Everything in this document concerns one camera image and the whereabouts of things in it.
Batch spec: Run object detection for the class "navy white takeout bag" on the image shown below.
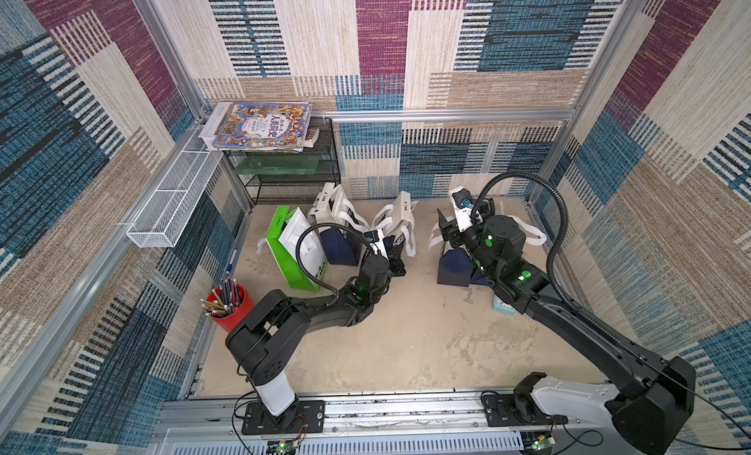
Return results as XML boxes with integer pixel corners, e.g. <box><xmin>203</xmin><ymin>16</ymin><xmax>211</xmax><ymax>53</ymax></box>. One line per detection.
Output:
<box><xmin>508</xmin><ymin>216</ymin><xmax>548</xmax><ymax>247</ymax></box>
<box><xmin>428</xmin><ymin>222</ymin><xmax>488</xmax><ymax>287</ymax></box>
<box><xmin>307</xmin><ymin>183</ymin><xmax>370</xmax><ymax>267</ymax></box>
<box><xmin>373</xmin><ymin>191</ymin><xmax>418</xmax><ymax>257</ymax></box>

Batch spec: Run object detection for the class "green white takeout bag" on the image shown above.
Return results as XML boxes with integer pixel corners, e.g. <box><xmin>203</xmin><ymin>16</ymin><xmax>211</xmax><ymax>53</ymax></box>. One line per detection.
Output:
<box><xmin>257</xmin><ymin>206</ymin><xmax>328</xmax><ymax>292</ymax></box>

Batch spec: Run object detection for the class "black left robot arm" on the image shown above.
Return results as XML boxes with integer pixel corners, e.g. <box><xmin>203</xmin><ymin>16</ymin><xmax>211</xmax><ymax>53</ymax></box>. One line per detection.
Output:
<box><xmin>225</xmin><ymin>228</ymin><xmax>407</xmax><ymax>422</ymax></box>

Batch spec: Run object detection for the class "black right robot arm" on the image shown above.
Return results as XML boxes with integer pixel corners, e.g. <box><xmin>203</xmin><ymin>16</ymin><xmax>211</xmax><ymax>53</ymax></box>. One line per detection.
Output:
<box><xmin>438</xmin><ymin>186</ymin><xmax>696</xmax><ymax>454</ymax></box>

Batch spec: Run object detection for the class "teal small alarm clock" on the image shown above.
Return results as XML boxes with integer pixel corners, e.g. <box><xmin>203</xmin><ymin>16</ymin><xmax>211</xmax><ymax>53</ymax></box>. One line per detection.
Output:
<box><xmin>492</xmin><ymin>296</ymin><xmax>516</xmax><ymax>315</ymax></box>

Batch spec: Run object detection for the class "green folder on shelf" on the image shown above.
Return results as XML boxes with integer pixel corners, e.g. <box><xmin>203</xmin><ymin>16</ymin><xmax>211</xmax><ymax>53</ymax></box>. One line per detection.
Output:
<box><xmin>235</xmin><ymin>155</ymin><xmax>320</xmax><ymax>176</ymax></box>

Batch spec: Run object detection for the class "colourful picture book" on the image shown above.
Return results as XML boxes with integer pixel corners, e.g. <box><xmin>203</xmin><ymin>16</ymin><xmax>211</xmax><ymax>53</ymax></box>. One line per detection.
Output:
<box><xmin>199</xmin><ymin>101</ymin><xmax>321</xmax><ymax>152</ymax></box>

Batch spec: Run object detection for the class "red pencil cup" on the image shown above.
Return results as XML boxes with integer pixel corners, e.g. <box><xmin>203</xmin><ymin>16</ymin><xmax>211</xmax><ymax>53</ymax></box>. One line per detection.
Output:
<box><xmin>199</xmin><ymin>278</ymin><xmax>256</xmax><ymax>333</ymax></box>

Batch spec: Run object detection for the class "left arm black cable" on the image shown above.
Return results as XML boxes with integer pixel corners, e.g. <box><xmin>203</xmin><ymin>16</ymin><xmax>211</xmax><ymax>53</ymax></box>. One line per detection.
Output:
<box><xmin>294</xmin><ymin>221</ymin><xmax>377</xmax><ymax>295</ymax></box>

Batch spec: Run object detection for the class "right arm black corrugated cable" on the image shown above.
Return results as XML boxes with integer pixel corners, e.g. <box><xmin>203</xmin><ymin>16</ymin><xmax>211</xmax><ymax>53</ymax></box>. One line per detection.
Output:
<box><xmin>470</xmin><ymin>172</ymin><xmax>623</xmax><ymax>345</ymax></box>

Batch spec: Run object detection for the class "black wire mesh shelf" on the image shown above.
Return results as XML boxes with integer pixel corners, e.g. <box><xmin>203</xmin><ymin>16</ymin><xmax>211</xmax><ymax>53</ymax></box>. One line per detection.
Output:
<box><xmin>225</xmin><ymin>118</ymin><xmax>342</xmax><ymax>205</ymax></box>

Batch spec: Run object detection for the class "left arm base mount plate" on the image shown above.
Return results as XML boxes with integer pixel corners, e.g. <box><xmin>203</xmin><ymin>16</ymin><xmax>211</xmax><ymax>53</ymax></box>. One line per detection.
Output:
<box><xmin>241</xmin><ymin>399</ymin><xmax>326</xmax><ymax>435</ymax></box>

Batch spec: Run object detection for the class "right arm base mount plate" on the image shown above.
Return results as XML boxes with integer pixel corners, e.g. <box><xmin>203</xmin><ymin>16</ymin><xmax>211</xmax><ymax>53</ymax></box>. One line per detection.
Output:
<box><xmin>480</xmin><ymin>372</ymin><xmax>569</xmax><ymax>428</ymax></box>

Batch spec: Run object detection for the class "white wire mesh basket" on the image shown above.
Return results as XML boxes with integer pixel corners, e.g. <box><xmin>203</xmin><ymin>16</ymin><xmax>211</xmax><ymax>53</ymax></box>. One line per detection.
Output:
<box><xmin>126</xmin><ymin>150</ymin><xmax>222</xmax><ymax>249</ymax></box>

